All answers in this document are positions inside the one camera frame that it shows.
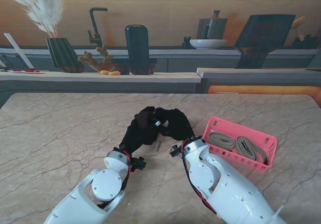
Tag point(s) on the yellow and tan toy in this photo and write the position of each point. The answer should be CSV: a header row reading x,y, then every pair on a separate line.
x,y
104,71

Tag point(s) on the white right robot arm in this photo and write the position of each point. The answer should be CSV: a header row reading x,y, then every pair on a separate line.
x,y
225,188

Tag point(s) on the white ceramic bowl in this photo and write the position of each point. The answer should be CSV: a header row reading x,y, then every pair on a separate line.
x,y
208,44

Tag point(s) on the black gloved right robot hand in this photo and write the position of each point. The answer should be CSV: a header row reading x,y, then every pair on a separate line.
x,y
178,126

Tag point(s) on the dark blue rounded container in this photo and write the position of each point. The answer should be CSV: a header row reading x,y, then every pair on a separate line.
x,y
137,48

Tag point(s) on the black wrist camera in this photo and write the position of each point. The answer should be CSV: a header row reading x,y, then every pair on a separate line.
x,y
138,164
176,151

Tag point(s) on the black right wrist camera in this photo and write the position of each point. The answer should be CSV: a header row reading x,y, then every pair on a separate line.
x,y
176,151

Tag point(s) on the dark brown woven belt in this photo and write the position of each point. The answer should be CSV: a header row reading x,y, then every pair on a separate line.
x,y
143,119

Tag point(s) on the small black holder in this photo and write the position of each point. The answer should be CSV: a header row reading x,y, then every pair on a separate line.
x,y
186,43

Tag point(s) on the grey lidded jar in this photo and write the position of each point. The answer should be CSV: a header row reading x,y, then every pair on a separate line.
x,y
213,28

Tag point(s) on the yellow kitchen utensil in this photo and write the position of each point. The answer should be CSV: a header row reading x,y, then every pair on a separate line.
x,y
298,23

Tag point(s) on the orange fruit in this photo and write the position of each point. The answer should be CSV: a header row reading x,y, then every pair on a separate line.
x,y
114,73

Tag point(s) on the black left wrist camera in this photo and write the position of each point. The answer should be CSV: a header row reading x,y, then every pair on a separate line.
x,y
138,164

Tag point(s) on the plate with red slices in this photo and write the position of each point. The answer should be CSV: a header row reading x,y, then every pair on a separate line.
x,y
30,70

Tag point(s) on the dark angled range hood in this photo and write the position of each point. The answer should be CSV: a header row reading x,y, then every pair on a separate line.
x,y
263,33

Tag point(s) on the yellow brown cactus plant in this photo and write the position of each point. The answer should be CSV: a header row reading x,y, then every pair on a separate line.
x,y
87,58

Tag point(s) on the black kitchen faucet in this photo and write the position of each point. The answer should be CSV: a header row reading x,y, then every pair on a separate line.
x,y
93,23

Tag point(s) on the white leaning board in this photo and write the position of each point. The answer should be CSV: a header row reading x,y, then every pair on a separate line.
x,y
18,50

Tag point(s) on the dark ribbed vase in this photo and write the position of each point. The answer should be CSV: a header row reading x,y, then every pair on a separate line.
x,y
62,55

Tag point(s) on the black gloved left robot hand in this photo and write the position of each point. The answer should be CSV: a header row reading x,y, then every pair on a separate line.
x,y
140,137

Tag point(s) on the pink plastic storage basket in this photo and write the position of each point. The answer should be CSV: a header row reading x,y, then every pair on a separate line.
x,y
225,124

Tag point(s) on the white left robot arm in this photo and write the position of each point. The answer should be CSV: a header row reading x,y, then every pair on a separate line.
x,y
82,201

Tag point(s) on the grey kitchen counter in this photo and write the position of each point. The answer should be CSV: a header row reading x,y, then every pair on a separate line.
x,y
100,83

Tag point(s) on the white pampas grass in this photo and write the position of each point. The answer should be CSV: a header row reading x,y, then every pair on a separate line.
x,y
42,15

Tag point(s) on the dark utensil holder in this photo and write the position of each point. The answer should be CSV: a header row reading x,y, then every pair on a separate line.
x,y
306,43

